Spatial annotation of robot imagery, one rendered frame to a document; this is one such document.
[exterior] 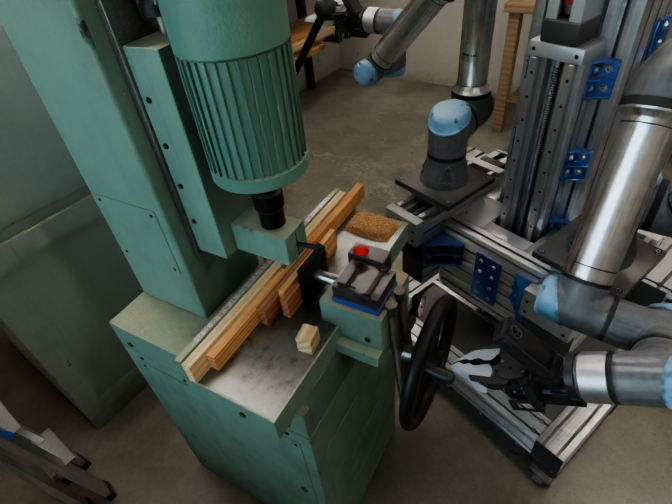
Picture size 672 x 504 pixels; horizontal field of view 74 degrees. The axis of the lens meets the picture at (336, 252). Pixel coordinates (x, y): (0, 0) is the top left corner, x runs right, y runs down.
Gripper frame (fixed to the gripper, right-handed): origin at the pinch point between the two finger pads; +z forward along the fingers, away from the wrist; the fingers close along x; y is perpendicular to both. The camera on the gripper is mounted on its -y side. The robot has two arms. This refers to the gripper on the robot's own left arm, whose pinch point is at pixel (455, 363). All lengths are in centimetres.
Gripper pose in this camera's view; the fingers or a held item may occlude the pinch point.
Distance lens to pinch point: 85.8
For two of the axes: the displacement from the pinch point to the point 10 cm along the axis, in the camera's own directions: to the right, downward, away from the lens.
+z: -7.1, 1.5, 6.9
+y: 5.1, 7.8, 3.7
